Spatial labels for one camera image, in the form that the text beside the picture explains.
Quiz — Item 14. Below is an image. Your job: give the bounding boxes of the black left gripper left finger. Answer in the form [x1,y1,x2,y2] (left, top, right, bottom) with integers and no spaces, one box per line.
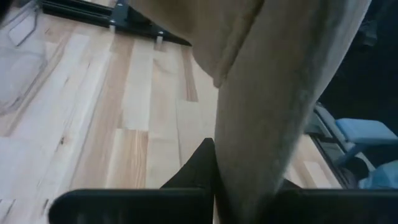
[48,138,216,224]

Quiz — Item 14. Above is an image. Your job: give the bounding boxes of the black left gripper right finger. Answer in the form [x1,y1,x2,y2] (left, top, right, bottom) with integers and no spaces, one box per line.
[275,179,398,224]

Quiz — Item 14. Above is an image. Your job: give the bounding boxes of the tan baseball cap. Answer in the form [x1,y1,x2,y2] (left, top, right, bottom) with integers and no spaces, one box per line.
[129,0,373,224]

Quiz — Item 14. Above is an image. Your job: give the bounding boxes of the blue padded chair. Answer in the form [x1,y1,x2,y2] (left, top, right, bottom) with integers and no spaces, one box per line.
[334,117,398,167]

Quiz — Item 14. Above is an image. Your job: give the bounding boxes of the clear plastic bin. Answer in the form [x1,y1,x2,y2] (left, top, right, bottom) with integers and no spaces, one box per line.
[0,0,50,116]

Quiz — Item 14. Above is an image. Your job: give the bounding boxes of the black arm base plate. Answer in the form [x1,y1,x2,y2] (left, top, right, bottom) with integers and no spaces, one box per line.
[108,0,150,30]

